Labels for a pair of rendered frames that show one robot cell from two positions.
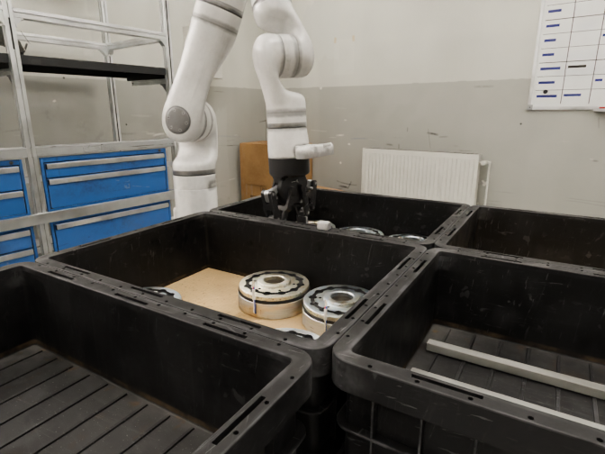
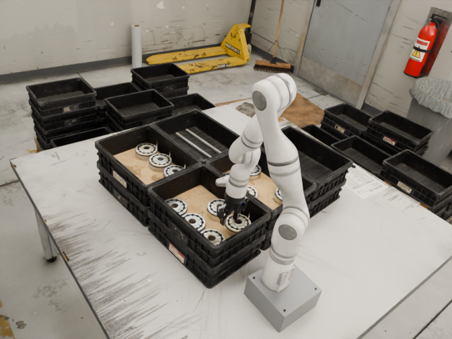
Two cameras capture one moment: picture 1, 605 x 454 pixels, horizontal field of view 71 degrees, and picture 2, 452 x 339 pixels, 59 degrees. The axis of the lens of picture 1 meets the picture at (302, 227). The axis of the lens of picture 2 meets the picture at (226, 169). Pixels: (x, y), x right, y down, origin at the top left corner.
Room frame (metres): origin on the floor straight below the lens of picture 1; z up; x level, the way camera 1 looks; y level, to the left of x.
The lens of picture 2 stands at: (1.89, 0.18, 1.92)
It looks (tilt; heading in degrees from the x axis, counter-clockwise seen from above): 36 degrees down; 190
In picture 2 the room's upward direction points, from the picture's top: 8 degrees clockwise
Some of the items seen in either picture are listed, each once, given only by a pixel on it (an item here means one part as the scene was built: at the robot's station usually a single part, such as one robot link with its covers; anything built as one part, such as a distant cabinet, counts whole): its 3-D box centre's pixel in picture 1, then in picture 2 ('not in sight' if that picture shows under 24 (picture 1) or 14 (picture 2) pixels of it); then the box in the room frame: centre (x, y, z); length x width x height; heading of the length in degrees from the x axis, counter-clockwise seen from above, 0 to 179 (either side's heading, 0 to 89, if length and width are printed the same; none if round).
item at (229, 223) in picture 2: not in sight; (238, 222); (0.76, 0.05, 0.86); 0.10 x 0.10 x 0.01
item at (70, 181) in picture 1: (116, 202); not in sight; (2.36, 1.06, 0.60); 0.72 x 0.03 x 0.56; 143
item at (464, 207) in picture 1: (342, 213); (208, 203); (0.76, -0.07, 0.92); 0.40 x 0.30 x 0.02; 59
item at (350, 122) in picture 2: not in sight; (347, 133); (-1.23, 0.61, 0.31); 0.40 x 0.30 x 0.34; 53
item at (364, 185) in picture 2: not in sight; (352, 176); (0.00, 0.54, 0.70); 0.33 x 0.23 x 0.01; 53
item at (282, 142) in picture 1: (295, 139); (234, 181); (0.76, 0.01, 1.05); 0.11 x 0.09 x 0.06; 52
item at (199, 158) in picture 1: (192, 139); (289, 232); (0.93, 0.24, 1.04); 0.09 x 0.09 x 0.17; 78
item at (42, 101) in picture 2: not in sight; (64, 117); (-0.37, -1.49, 0.37); 0.40 x 0.30 x 0.45; 143
